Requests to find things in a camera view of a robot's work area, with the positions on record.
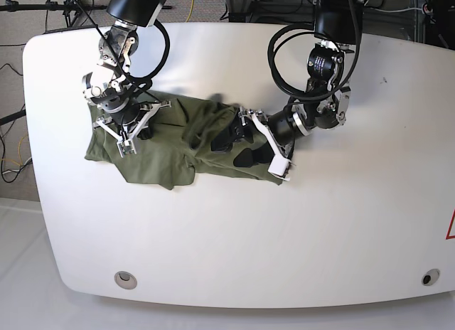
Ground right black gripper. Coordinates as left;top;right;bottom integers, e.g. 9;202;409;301
106;102;154;140

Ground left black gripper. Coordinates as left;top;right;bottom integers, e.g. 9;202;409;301
210;111;306;167

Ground olive green T-shirt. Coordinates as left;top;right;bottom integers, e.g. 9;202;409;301
85;92;283;190

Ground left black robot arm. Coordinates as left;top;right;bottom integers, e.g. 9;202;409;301
210;0;368;167

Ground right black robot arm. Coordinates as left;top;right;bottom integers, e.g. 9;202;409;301
82;0;170;140

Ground black tripod stand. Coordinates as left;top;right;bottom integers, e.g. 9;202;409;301
1;0;107;38

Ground left table grommet hole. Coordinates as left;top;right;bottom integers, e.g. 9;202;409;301
114;271;137;290

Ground table grommet hole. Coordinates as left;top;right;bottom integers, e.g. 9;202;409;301
422;268;440;286
114;271;137;290

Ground right table grommet hole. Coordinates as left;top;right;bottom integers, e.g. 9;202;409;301
422;268;440;286

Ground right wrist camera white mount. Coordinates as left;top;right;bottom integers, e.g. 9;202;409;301
92;100;171;158

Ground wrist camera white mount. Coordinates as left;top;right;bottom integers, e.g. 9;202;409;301
92;100;171;158
238;107;291;181

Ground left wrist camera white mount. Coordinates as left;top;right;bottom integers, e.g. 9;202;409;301
238;107;291;181

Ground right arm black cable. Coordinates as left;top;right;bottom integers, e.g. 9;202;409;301
70;0;171;103

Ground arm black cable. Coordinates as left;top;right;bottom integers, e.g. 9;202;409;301
267;0;363;103
70;0;171;103

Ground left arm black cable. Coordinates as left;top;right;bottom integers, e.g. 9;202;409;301
267;0;363;103

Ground black floor cables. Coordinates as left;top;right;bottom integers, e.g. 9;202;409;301
0;61;29;183

